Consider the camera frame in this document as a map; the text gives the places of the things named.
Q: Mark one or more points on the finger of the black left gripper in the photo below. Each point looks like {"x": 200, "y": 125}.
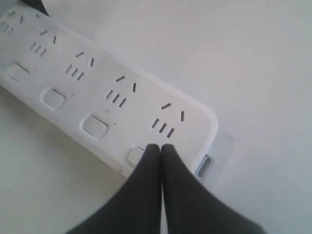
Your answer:
{"x": 36, "y": 4}

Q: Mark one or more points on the white five-outlet power strip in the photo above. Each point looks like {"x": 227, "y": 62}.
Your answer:
{"x": 104, "y": 105}

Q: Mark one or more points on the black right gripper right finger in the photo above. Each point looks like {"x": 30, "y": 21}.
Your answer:
{"x": 190, "y": 208}

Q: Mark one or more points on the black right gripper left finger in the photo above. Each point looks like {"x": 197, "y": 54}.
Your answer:
{"x": 136, "y": 206}

